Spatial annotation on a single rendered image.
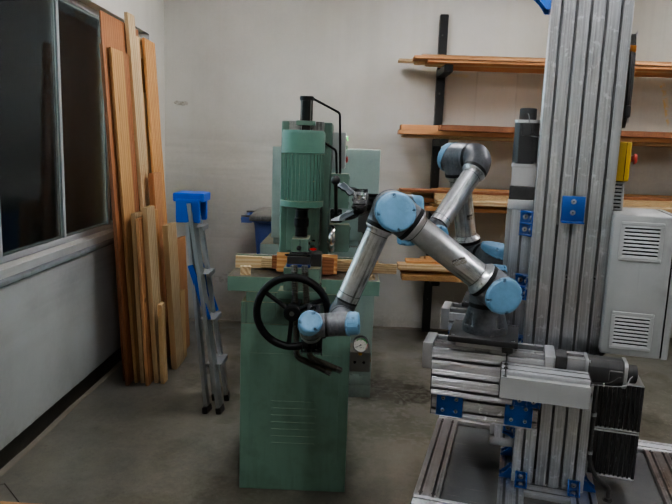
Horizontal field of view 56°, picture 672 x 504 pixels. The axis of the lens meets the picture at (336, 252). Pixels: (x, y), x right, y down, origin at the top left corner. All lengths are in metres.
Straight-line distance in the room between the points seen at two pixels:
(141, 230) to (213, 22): 1.96
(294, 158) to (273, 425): 1.08
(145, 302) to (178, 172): 1.55
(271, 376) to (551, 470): 1.11
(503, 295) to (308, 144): 1.00
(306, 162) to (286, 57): 2.51
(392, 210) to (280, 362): 0.96
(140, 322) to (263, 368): 1.40
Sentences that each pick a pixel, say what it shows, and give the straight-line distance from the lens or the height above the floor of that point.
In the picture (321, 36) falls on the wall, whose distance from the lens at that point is 4.96.
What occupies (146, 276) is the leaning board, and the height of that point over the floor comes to 0.64.
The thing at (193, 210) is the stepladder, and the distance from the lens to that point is 3.27.
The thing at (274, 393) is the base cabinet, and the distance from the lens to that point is 2.62.
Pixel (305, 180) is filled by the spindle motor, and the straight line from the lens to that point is 2.51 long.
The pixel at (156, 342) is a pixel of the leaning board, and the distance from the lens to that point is 3.88.
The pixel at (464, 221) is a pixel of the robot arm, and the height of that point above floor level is 1.13.
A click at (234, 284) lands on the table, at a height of 0.87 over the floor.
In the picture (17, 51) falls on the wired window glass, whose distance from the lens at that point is 3.28.
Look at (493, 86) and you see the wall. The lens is 5.02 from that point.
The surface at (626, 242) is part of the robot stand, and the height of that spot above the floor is 1.14.
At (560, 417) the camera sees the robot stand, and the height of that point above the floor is 0.50.
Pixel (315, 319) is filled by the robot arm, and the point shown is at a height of 0.89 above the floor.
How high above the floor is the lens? 1.41
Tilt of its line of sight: 9 degrees down
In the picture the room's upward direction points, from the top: 2 degrees clockwise
